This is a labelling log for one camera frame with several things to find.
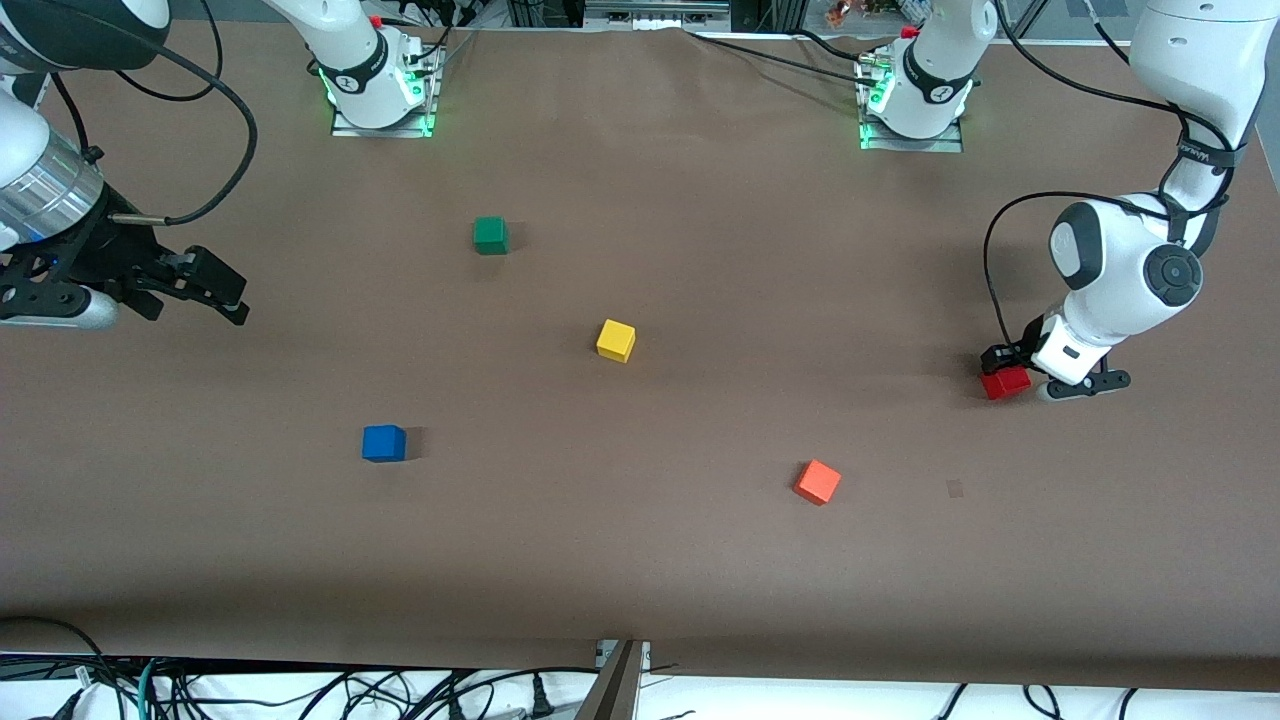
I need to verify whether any red wooden block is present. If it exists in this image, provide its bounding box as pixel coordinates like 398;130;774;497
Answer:
980;366;1033;401

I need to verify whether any orange wooden block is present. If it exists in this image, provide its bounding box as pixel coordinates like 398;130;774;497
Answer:
793;459;843;507

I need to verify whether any brown paper table cover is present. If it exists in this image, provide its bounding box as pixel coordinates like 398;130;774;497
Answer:
0;20;1280;691

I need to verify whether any yellow wooden block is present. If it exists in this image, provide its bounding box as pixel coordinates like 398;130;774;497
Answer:
596;319;637;364

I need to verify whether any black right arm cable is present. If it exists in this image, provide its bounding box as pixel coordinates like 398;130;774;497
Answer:
50;0;259;227

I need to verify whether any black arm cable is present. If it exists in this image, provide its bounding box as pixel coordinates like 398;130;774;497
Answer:
50;0;259;227
983;0;1251;346

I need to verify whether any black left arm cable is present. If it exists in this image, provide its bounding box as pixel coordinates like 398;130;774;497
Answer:
983;0;1251;346

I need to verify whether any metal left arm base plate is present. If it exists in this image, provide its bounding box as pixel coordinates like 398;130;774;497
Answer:
858;55;965;153

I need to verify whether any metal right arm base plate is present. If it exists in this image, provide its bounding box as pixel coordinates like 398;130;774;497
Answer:
330;45;439;139

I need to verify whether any grey base cable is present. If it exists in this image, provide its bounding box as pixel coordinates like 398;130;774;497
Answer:
428;28;481;101

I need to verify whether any thick black curved cable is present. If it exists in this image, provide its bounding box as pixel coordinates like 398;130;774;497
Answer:
0;615;101;691

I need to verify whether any black cable bundle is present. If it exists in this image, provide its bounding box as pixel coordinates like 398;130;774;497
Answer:
0;650;601;720

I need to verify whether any metal rail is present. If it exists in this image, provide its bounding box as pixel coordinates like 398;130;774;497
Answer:
585;0;731;31

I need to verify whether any aluminium profile with bracket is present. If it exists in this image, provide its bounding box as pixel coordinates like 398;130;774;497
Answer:
575;640;651;720

